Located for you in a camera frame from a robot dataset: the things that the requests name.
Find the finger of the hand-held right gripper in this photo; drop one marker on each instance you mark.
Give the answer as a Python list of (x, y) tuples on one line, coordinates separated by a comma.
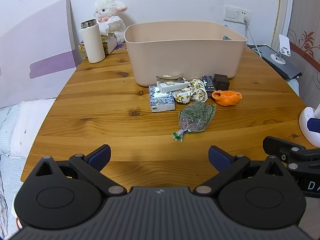
[(282, 147)]

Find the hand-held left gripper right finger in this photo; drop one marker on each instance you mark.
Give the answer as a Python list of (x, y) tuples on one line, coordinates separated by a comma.
[(218, 155)]

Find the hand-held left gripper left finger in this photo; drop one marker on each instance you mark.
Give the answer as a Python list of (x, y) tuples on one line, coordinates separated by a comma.
[(100, 155)]

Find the white round device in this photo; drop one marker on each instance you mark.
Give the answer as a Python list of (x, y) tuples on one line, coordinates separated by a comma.
[(306, 127)]

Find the dried lavender bag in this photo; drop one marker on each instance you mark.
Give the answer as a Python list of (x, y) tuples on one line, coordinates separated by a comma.
[(197, 116)]

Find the orange plush cloth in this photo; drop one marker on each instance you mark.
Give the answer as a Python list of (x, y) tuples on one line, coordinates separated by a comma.
[(227, 98)]

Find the floral fabric scrunchie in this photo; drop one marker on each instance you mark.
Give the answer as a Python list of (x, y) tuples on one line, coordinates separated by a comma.
[(192, 92)]

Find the black printed box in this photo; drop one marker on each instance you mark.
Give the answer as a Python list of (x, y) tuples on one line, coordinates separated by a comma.
[(208, 83)]

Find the dark brown box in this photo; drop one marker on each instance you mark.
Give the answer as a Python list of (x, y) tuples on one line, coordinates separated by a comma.
[(222, 82)]

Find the white pillow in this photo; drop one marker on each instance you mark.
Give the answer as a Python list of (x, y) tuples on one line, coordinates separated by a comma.
[(30, 127)]

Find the blue patterned tissue packet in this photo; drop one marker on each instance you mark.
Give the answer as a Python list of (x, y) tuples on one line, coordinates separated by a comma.
[(162, 101)]

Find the grey laptop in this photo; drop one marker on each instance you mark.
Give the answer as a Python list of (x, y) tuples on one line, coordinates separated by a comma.
[(282, 66)]

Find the small white box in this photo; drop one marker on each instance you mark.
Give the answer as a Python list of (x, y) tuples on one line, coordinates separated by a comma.
[(170, 87)]

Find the brown hair clip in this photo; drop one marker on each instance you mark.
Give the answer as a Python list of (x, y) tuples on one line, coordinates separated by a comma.
[(178, 76)]

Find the light blue checked bedsheet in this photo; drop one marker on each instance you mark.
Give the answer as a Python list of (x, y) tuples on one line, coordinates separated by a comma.
[(7, 135)]

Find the white phone stand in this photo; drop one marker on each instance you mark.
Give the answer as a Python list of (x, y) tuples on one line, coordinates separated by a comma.
[(283, 46)]

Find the gold foil box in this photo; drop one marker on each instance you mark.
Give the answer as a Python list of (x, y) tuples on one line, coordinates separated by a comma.
[(83, 50)]

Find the beige plastic basket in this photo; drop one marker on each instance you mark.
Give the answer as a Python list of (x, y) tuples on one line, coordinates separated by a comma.
[(175, 55)]

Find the tissue box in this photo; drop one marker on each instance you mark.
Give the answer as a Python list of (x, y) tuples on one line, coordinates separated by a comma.
[(111, 43)]

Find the white thermos bottle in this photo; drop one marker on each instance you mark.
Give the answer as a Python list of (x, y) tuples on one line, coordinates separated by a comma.
[(93, 42)]

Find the small dark item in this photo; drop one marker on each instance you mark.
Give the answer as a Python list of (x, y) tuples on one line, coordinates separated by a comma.
[(227, 38)]

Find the white and purple board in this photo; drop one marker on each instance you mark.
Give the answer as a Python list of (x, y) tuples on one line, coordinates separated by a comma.
[(37, 55)]

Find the white tissue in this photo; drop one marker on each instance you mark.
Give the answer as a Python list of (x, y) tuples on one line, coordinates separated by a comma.
[(107, 25)]

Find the white plush lamb toy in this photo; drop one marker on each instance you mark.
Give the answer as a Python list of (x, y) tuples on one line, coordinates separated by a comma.
[(110, 8)]

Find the white wall socket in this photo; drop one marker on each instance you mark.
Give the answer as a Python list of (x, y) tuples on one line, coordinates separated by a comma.
[(233, 13)]

